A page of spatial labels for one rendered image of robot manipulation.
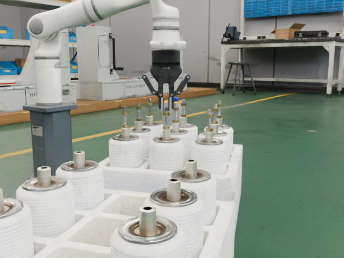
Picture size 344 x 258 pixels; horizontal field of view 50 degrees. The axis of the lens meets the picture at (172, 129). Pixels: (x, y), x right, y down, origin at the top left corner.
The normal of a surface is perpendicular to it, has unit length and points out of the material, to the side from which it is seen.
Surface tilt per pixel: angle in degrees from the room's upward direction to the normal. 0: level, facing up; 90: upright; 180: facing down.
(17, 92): 90
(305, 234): 0
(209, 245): 0
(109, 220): 90
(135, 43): 90
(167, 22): 90
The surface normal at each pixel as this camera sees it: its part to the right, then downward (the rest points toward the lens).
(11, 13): 0.81, 0.11
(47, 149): 0.16, 0.18
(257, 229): 0.00, -0.98
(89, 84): -0.58, 0.14
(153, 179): -0.23, 0.18
